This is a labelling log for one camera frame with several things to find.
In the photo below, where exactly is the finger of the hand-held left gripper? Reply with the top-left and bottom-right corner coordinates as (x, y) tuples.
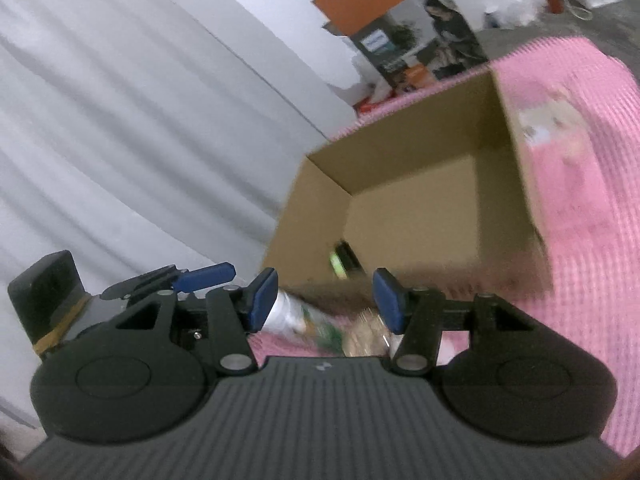
(101, 261), (237, 307)

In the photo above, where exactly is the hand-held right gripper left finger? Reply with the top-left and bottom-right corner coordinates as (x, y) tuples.
(112, 267), (278, 377)

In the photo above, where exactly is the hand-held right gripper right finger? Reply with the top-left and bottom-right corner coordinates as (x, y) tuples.
(372, 267), (538, 377)

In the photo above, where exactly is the white plastic bottle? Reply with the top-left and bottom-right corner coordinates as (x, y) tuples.
(261, 290), (347, 357)

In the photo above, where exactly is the brown cardboard box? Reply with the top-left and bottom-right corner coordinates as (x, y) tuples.
(262, 67), (556, 323)

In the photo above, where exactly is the black and green item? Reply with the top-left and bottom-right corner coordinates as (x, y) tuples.
(327, 240), (362, 279)

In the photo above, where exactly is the white draped cloth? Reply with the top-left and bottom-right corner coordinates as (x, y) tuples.
(0, 0), (362, 433)

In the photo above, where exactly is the red bag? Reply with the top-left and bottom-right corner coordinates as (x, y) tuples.
(352, 94), (398, 115)

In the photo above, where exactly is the pink checked cloth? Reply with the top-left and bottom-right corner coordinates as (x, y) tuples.
(249, 35), (640, 466)

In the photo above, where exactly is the white plastic bag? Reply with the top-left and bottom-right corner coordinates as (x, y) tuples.
(450, 0), (547, 32)

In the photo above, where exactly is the white hose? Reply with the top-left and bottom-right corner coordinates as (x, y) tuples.
(566, 0), (597, 22)

